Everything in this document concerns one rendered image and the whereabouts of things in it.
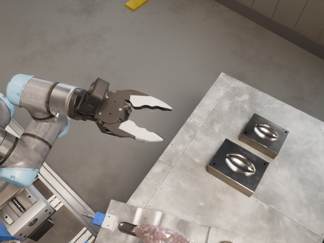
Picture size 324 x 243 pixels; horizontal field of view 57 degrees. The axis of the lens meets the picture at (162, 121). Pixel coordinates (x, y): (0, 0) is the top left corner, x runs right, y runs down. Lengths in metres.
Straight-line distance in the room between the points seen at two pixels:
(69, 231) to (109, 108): 1.32
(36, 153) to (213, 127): 0.86
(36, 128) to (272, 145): 0.94
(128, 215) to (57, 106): 0.62
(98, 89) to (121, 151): 1.66
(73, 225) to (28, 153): 1.18
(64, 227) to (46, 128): 1.19
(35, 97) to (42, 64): 2.15
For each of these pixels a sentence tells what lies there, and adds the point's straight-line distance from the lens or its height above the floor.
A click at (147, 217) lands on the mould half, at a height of 0.87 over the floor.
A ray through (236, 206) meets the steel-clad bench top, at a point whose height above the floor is 0.80.
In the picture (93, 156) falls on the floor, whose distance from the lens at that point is 2.22.
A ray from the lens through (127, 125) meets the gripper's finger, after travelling 0.61.
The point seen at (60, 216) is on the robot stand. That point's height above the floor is 0.21.
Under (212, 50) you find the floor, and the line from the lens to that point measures 2.79.
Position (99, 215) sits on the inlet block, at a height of 0.87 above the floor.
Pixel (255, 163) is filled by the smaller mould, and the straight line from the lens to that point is 1.26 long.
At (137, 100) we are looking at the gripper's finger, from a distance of 0.63.
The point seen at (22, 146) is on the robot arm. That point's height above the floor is 1.38.
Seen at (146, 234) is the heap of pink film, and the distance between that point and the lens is 1.10.
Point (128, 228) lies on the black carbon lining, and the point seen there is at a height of 0.85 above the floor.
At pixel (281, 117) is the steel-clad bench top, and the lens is 1.49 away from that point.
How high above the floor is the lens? 1.99
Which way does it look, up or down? 60 degrees down
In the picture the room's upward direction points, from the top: straight up
